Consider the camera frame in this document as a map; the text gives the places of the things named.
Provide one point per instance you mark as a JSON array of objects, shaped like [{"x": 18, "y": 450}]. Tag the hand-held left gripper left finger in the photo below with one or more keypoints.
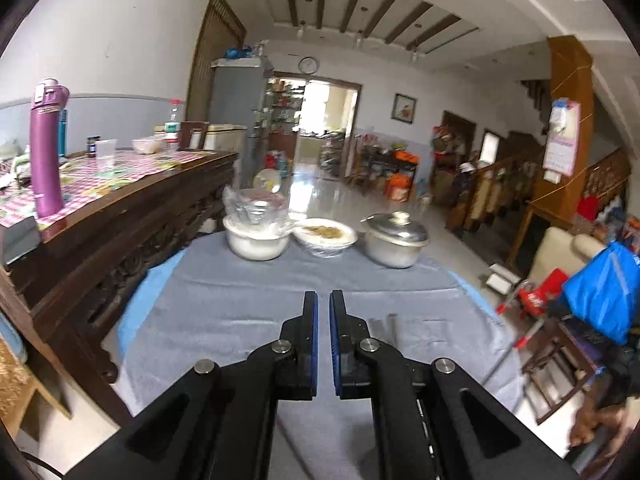
[{"x": 312, "y": 340}]

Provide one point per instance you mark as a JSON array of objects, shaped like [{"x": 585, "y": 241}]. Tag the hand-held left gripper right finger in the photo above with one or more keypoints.
[{"x": 334, "y": 340}]

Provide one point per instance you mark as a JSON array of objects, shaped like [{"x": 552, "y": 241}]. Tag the grey tablecloth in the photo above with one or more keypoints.
[{"x": 225, "y": 310}]

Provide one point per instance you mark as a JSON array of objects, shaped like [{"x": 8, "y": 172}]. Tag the wrapped plate of food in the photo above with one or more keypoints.
[{"x": 325, "y": 237}]

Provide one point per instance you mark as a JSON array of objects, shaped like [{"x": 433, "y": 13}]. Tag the metal cooking pot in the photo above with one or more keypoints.
[{"x": 392, "y": 255}]

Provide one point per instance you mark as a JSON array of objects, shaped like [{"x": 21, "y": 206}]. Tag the metal pot lid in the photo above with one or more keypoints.
[{"x": 397, "y": 230}]

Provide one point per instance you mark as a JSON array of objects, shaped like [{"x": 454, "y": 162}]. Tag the orange box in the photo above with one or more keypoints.
[{"x": 397, "y": 189}]

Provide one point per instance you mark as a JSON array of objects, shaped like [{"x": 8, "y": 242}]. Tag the white fan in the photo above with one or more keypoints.
[{"x": 266, "y": 180}]

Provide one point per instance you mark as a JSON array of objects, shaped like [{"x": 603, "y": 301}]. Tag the light blue table cover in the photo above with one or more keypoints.
[{"x": 145, "y": 295}]

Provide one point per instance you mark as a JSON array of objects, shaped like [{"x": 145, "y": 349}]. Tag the white stick with red grip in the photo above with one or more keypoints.
[{"x": 510, "y": 350}]

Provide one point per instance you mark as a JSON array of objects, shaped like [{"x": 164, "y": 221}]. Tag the white box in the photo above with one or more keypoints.
[{"x": 502, "y": 277}]

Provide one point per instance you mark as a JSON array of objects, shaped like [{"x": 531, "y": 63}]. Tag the dark wooden side table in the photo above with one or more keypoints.
[{"x": 390, "y": 160}]

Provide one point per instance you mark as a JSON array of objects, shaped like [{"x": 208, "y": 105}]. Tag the carved dark wooden sideboard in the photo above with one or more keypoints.
[{"x": 125, "y": 240}]

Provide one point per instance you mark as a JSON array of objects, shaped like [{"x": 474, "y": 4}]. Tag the white chest freezer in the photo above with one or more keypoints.
[{"x": 225, "y": 137}]

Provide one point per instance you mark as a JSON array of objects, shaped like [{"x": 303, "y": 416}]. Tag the wooden stair railing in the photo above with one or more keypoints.
[{"x": 500, "y": 190}]

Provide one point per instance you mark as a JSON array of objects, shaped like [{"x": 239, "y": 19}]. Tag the wooden chair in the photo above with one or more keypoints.
[
  {"x": 194, "y": 136},
  {"x": 560, "y": 375}
]

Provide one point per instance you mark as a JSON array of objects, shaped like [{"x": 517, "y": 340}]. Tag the wooden chair back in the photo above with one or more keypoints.
[{"x": 194, "y": 136}]

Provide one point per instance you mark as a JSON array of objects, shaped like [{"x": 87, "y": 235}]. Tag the beige sofa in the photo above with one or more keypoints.
[{"x": 555, "y": 255}]

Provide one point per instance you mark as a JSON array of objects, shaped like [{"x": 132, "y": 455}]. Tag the grey refrigerator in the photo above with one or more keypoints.
[{"x": 237, "y": 100}]

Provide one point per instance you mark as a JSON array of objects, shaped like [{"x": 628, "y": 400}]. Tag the white bowl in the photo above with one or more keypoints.
[{"x": 148, "y": 146}]

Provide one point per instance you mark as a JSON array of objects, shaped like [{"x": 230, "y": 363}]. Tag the clear water bottle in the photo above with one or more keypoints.
[{"x": 173, "y": 125}]

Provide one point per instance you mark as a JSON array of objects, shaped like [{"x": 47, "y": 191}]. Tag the checkered sideboard cloth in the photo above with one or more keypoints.
[{"x": 100, "y": 180}]

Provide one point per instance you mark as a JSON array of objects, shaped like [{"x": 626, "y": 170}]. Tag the blue plastic bag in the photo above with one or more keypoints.
[{"x": 605, "y": 290}]

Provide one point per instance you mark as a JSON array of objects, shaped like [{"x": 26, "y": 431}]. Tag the clear plastic cup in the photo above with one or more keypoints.
[{"x": 106, "y": 154}]

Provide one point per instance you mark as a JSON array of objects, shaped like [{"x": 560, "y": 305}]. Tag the small dark jar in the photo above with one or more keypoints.
[{"x": 92, "y": 147}]

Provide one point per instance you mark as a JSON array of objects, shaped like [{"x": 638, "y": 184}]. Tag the purple thermos bottle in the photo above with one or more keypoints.
[{"x": 46, "y": 160}]

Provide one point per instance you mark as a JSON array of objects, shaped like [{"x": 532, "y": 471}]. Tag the blue bottle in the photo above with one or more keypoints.
[{"x": 62, "y": 132}]

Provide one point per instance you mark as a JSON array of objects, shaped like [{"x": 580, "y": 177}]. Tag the wooden pillar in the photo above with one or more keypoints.
[{"x": 570, "y": 110}]

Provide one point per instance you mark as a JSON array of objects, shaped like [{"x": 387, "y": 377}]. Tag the framed wall picture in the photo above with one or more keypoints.
[{"x": 404, "y": 108}]

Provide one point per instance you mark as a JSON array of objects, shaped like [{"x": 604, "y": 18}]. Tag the round wall clock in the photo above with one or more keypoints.
[{"x": 308, "y": 64}]

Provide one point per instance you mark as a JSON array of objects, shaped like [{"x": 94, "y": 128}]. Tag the wall calendar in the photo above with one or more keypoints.
[{"x": 561, "y": 145}]

